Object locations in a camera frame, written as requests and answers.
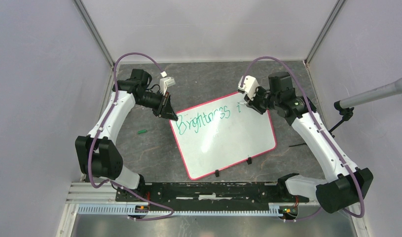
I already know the green marker cap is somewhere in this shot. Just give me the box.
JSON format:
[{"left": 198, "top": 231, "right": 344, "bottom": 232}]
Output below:
[{"left": 137, "top": 129, "right": 147, "bottom": 134}]

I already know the pink framed whiteboard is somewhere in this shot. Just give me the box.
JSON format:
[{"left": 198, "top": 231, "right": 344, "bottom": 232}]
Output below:
[{"left": 170, "top": 92, "right": 277, "bottom": 180}]

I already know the white slotted cable duct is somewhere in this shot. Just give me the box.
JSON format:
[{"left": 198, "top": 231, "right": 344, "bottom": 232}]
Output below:
[{"left": 77, "top": 204, "right": 281, "bottom": 216}]

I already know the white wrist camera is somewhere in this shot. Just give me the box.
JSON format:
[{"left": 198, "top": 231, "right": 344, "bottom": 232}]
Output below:
[
  {"left": 159, "top": 71, "right": 176, "bottom": 95},
  {"left": 237, "top": 76, "right": 259, "bottom": 101}
]

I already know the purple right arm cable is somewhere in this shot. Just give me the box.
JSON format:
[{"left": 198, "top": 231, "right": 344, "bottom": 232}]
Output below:
[{"left": 241, "top": 56, "right": 365, "bottom": 223}]

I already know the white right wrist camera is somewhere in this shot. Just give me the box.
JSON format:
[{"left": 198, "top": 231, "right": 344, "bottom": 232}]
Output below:
[{"left": 237, "top": 76, "right": 259, "bottom": 101}]

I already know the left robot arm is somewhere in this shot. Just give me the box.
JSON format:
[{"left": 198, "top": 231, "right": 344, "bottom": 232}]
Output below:
[{"left": 75, "top": 69, "right": 178, "bottom": 201}]

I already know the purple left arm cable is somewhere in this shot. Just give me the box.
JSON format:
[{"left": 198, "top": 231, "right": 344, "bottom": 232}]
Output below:
[{"left": 87, "top": 52, "right": 175, "bottom": 222}]

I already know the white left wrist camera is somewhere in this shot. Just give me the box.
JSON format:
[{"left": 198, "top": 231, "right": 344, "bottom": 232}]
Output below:
[{"left": 159, "top": 71, "right": 176, "bottom": 95}]

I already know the aluminium front frame rail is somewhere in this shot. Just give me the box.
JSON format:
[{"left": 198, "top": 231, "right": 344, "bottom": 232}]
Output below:
[{"left": 65, "top": 182, "right": 363, "bottom": 206}]

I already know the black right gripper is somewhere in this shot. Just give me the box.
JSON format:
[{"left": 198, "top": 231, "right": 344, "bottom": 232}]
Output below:
[{"left": 244, "top": 84, "right": 280, "bottom": 115}]

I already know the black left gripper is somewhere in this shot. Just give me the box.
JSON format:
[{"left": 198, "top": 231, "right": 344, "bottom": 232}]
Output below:
[{"left": 137, "top": 90, "right": 178, "bottom": 121}]

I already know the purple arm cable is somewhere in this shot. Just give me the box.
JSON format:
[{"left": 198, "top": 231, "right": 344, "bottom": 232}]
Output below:
[
  {"left": 241, "top": 56, "right": 365, "bottom": 223},
  {"left": 87, "top": 52, "right": 175, "bottom": 222}
]

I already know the grey microphone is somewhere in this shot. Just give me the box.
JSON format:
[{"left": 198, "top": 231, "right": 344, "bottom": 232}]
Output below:
[{"left": 334, "top": 78, "right": 402, "bottom": 111}]

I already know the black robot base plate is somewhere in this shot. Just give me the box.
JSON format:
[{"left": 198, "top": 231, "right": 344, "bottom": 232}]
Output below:
[{"left": 115, "top": 182, "right": 309, "bottom": 212}]

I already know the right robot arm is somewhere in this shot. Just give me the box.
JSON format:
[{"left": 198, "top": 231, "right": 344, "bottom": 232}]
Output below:
[{"left": 238, "top": 72, "right": 373, "bottom": 216}]

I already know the black microphone tripod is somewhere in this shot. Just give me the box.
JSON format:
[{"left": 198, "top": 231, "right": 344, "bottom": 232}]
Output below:
[{"left": 285, "top": 101, "right": 354, "bottom": 138}]

